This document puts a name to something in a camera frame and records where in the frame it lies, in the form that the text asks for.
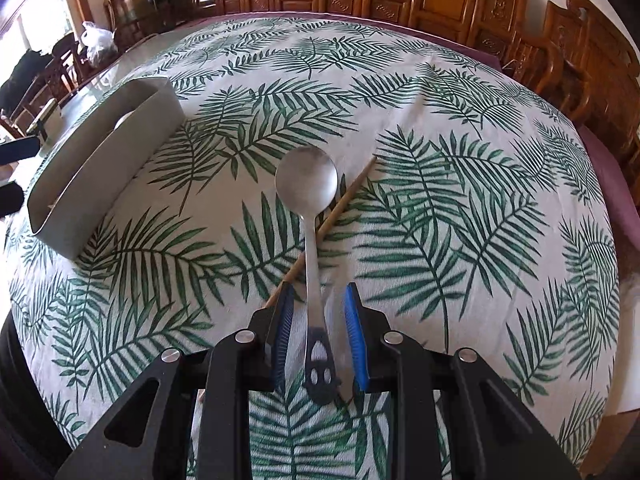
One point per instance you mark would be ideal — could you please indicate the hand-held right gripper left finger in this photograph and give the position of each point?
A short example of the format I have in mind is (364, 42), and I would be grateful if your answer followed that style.
(282, 335)

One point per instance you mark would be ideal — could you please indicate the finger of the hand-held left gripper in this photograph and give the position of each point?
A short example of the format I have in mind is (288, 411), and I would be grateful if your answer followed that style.
(10, 200)
(17, 152)

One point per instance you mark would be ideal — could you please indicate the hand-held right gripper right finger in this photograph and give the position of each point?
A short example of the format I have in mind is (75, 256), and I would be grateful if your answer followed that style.
(356, 340)

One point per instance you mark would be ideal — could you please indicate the grey rectangular tray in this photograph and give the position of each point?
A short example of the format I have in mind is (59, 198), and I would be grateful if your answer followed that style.
(100, 185)

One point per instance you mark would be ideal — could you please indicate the wooden chopstick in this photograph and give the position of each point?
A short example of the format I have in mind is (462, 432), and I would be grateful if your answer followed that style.
(344, 200)

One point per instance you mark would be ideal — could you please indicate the metal spoon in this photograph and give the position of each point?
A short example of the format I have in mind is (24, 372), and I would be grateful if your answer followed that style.
(305, 180)

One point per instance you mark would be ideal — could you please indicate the wooden chair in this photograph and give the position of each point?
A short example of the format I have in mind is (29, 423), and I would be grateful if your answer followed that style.
(60, 75)

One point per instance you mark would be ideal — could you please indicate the white plastic bag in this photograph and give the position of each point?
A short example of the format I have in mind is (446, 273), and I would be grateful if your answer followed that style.
(97, 40)

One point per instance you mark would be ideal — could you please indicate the leaf print tablecloth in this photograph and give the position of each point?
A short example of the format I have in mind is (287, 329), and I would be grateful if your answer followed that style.
(400, 185)

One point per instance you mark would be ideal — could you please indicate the carved wooden armchair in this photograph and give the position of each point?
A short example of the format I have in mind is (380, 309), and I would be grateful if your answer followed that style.
(585, 70)

